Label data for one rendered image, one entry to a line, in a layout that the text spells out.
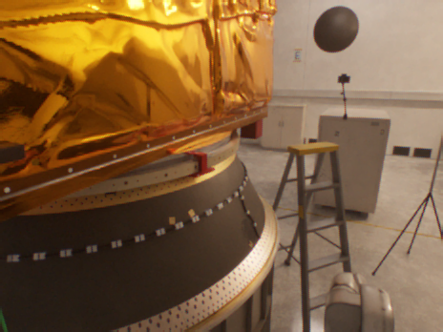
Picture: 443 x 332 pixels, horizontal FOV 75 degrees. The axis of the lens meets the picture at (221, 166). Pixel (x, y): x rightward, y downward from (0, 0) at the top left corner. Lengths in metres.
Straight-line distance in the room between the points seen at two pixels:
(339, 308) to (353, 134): 3.75
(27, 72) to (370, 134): 4.23
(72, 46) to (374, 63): 8.00
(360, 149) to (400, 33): 4.49
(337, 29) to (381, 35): 1.04
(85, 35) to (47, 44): 0.11
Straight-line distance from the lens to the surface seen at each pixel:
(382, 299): 0.83
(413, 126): 8.64
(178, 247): 1.19
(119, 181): 1.08
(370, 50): 8.48
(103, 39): 0.86
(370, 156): 4.60
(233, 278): 1.34
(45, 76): 0.76
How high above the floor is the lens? 2.05
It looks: 17 degrees down
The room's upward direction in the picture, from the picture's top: straight up
